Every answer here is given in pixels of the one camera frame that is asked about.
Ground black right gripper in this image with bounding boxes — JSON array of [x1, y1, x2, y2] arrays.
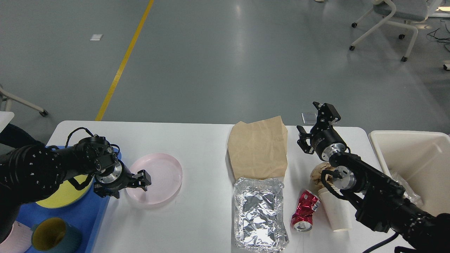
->
[[297, 102, 348, 162]]

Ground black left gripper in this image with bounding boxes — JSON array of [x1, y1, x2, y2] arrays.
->
[[93, 160, 152, 199]]

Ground pink plastic plate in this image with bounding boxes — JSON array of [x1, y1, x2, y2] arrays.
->
[[126, 153, 183, 205]]

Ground brown paper bag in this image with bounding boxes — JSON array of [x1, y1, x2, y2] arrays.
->
[[227, 116, 288, 180]]

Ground pink mug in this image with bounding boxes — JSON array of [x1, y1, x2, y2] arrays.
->
[[0, 221, 33, 253]]

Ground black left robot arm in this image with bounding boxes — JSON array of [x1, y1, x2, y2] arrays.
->
[[0, 129, 152, 241]]

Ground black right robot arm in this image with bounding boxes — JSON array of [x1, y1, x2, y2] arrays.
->
[[297, 102, 450, 253]]

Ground silver floor socket plate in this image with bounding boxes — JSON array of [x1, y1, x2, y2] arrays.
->
[[302, 112, 317, 125]]

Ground crumpled brown paper ball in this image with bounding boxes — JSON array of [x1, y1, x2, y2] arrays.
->
[[310, 162, 334, 190]]

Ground blue plastic tray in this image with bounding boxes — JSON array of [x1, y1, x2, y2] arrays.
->
[[14, 146, 122, 253]]

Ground yellow plastic plate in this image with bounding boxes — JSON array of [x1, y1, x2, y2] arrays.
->
[[36, 179, 93, 209]]

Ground white paper cup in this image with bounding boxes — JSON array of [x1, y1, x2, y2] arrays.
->
[[318, 188, 353, 232]]

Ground crushed red soda can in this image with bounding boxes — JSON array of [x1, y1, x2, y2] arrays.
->
[[290, 189, 321, 232]]

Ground beige plastic bin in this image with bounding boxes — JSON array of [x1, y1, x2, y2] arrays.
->
[[369, 131, 450, 216]]

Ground aluminium foil tray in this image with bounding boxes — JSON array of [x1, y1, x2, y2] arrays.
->
[[233, 177, 289, 253]]

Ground clear plastic wrap in bin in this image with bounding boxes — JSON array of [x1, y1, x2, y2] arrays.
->
[[390, 172, 423, 208]]

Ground person leg dark trousers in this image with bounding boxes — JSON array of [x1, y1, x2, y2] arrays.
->
[[0, 123, 45, 149]]

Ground white office chair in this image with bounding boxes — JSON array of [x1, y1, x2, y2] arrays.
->
[[349, 0, 449, 62]]

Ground white chair leg left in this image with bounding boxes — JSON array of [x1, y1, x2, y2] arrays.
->
[[0, 85, 48, 117]]

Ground black floor cables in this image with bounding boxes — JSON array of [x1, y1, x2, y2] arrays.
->
[[427, 18, 450, 53]]

